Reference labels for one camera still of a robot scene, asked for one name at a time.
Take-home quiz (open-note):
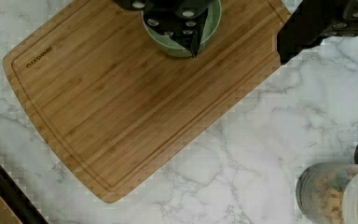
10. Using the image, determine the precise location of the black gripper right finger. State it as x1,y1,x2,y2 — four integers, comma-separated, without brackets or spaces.
277,0,358,65

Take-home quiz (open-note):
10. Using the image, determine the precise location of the bamboo cutting board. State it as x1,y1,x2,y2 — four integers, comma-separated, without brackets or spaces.
3,0,289,203

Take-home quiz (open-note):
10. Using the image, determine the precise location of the black toaster oven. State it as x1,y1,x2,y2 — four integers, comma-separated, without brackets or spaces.
0,164,48,224

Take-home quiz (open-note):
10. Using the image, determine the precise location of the glass cereal jar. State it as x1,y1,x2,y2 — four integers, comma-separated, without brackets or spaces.
296,163,358,224

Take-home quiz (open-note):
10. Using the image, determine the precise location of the green bowl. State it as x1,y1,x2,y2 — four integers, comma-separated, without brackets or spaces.
143,0,222,57

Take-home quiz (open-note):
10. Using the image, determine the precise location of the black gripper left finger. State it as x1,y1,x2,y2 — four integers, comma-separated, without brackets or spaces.
113,0,213,58

